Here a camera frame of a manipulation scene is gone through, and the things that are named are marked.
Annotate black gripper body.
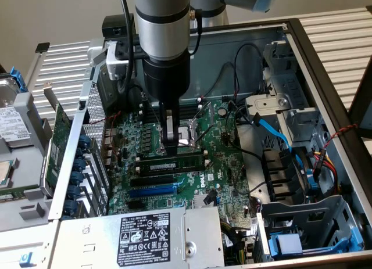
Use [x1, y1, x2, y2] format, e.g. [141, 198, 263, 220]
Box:
[142, 54, 191, 105]

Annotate green RAM stick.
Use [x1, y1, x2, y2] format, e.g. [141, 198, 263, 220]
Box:
[0, 185, 41, 200]
[135, 153, 205, 177]

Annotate black RAM slots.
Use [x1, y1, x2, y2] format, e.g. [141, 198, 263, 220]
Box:
[135, 149, 210, 178]
[139, 99, 204, 124]

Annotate CPU socket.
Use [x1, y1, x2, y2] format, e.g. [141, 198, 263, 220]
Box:
[155, 117, 204, 156]

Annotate long black expansion slot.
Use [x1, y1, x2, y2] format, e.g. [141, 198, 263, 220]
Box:
[130, 175, 176, 188]

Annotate metal locking lever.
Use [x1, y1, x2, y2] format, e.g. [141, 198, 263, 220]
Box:
[191, 100, 213, 121]
[196, 125, 219, 145]

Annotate blue expansion slot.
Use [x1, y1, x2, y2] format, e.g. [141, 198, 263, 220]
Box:
[129, 184, 178, 199]

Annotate green motherboard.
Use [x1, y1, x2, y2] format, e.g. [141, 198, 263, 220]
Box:
[107, 99, 257, 221]

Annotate silver chipset heatsink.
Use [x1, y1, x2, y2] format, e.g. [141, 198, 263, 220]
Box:
[192, 193, 219, 209]

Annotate open PC case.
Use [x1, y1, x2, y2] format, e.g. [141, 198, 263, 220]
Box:
[48, 17, 372, 269]

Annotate blue slot latch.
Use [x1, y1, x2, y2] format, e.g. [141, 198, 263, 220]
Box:
[71, 170, 85, 186]
[63, 199, 78, 216]
[67, 185, 83, 200]
[72, 157, 88, 173]
[78, 134, 92, 153]

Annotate green graphics card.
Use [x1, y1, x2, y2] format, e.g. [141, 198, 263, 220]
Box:
[39, 82, 73, 198]

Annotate silver power supply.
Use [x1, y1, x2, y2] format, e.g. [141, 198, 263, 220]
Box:
[48, 206, 226, 269]

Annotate tall metal disk bay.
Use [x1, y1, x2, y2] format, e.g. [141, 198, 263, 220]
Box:
[245, 41, 330, 145]

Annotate blue disk caddy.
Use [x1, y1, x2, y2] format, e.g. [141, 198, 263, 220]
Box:
[269, 227, 364, 260]

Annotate silver hard disk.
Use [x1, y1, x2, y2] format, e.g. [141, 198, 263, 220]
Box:
[0, 78, 33, 148]

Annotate silver CPU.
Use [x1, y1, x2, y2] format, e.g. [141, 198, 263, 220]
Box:
[0, 160, 14, 189]

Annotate low metal disk bay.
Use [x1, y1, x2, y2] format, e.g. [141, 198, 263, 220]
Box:
[255, 195, 366, 261]

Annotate blue plastic latch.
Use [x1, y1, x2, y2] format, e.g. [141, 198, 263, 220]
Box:
[19, 251, 34, 267]

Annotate black panel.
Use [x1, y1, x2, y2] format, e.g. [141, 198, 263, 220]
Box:
[348, 54, 372, 139]

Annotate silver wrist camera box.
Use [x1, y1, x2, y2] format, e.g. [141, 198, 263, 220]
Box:
[106, 41, 138, 81]

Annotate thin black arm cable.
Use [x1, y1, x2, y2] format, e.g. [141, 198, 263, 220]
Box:
[188, 8, 205, 56]

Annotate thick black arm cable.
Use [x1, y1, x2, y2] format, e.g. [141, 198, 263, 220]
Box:
[117, 0, 138, 94]

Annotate thick black wire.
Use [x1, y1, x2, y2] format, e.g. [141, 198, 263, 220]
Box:
[226, 100, 264, 163]

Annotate thin black wire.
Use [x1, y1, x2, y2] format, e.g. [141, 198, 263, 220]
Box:
[233, 43, 266, 102]

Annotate red black twisted wire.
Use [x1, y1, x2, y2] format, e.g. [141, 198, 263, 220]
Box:
[88, 110, 123, 126]
[321, 123, 359, 151]

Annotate blue disk wire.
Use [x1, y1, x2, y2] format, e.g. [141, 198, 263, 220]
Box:
[252, 112, 310, 180]

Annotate blue disk bracket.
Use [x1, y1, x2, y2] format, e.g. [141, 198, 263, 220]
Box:
[8, 66, 28, 93]

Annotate yellow red wire bundle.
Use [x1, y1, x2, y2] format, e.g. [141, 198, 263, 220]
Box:
[312, 148, 341, 195]

